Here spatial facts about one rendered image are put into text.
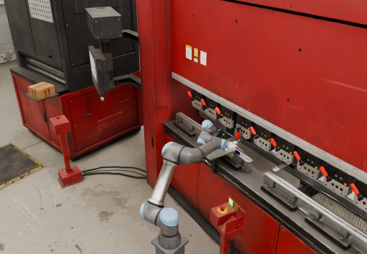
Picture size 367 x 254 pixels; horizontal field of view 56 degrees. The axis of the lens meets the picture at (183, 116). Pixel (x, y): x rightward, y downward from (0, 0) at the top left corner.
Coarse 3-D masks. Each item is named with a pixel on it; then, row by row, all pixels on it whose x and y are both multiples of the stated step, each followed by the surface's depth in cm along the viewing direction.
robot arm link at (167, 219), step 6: (162, 210) 218; (168, 210) 218; (174, 210) 219; (156, 216) 218; (162, 216) 214; (168, 216) 214; (174, 216) 215; (156, 222) 217; (162, 222) 214; (168, 222) 212; (174, 222) 213; (162, 228) 216; (168, 228) 214; (174, 228) 215; (168, 234) 216; (174, 234) 218
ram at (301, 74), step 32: (192, 0) 278; (224, 0) 249; (192, 32) 289; (224, 32) 255; (256, 32) 228; (288, 32) 207; (320, 32) 189; (352, 32) 174; (192, 64) 301; (224, 64) 264; (256, 64) 236; (288, 64) 213; (320, 64) 194; (352, 64) 178; (224, 96) 274; (256, 96) 244; (288, 96) 219; (320, 96) 199; (352, 96) 183; (288, 128) 226; (320, 128) 205; (352, 128) 187; (352, 160) 192
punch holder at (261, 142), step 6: (258, 126) 249; (258, 132) 251; (264, 132) 246; (270, 132) 241; (258, 138) 252; (264, 138) 247; (270, 138) 243; (258, 144) 254; (264, 144) 249; (270, 144) 245; (270, 150) 249
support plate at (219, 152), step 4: (232, 148) 285; (212, 152) 279; (216, 152) 279; (220, 152) 279; (224, 152) 279; (228, 152) 280; (208, 156) 274; (212, 156) 274; (216, 156) 274; (220, 156) 276
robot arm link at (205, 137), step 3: (204, 129) 262; (201, 132) 263; (204, 132) 261; (207, 132) 261; (201, 135) 261; (204, 135) 260; (207, 135) 259; (210, 135) 259; (198, 138) 262; (201, 138) 260; (204, 138) 259; (207, 138) 258; (210, 138) 257; (198, 141) 260; (201, 141) 258; (204, 141) 259; (207, 141) 258; (201, 144) 261
